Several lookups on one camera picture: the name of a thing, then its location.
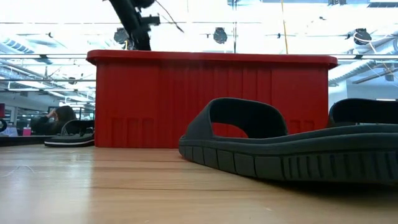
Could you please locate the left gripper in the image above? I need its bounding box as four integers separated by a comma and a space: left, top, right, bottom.
129, 26, 152, 51

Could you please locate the black rubber slide sandal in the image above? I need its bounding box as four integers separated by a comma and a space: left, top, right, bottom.
327, 98, 398, 129
178, 97, 398, 185

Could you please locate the red plastic bin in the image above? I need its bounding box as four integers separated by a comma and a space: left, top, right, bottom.
86, 49, 339, 149

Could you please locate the black round ceiling lamp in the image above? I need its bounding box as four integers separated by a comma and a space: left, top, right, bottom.
213, 27, 228, 44
113, 27, 130, 44
354, 27, 373, 46

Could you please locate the person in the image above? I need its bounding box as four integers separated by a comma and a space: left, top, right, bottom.
30, 105, 78, 136

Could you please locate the black flip-flop sandal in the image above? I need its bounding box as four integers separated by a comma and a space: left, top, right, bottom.
44, 119, 95, 148

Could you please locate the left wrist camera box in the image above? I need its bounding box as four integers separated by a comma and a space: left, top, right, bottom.
140, 14, 161, 27

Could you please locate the straight black cable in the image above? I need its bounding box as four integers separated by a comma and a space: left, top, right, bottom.
232, 0, 238, 54

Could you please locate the yellow cable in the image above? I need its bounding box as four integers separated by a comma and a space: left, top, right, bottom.
280, 0, 289, 55

